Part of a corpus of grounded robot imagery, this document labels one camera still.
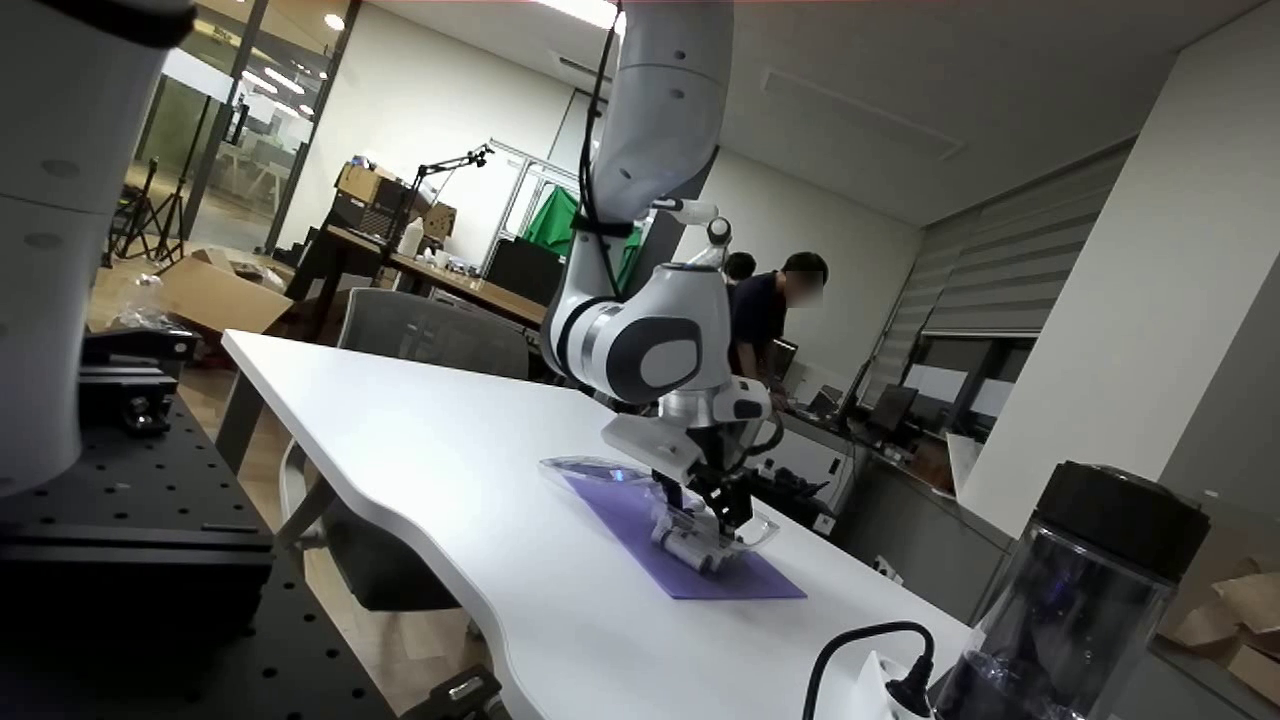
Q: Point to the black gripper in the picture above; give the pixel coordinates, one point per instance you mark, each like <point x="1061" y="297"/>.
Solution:
<point x="723" y="463"/>

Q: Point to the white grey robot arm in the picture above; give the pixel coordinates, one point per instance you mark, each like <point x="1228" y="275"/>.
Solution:
<point x="663" y="121"/>

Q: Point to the purple mat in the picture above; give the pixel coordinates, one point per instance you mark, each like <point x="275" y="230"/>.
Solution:
<point x="607" y="514"/>

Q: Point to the person in printed black shirt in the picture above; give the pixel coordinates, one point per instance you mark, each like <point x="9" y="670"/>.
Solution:
<point x="737" y="267"/>

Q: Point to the green cloth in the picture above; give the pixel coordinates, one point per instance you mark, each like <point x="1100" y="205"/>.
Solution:
<point x="549" y="225"/>

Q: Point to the wooden table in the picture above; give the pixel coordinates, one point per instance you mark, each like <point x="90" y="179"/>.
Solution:
<point x="443" y="276"/>

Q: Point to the clear jar with black lid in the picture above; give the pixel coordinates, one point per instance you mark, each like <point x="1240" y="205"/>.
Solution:
<point x="1083" y="600"/>

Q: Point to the grey window blinds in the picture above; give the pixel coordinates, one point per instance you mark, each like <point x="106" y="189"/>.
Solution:
<point x="1012" y="260"/>

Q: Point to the flat cardboard box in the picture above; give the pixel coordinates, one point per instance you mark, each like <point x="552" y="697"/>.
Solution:
<point x="202" y="293"/>

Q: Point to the black perforated base board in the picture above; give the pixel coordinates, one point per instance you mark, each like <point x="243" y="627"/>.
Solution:
<point x="160" y="600"/>

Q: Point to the black device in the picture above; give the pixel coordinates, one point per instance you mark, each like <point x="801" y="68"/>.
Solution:
<point x="135" y="383"/>

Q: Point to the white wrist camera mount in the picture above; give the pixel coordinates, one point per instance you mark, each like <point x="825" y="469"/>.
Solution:
<point x="654" y="447"/>

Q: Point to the white metal rack frame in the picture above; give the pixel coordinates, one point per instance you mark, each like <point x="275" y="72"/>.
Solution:
<point x="532" y="155"/>

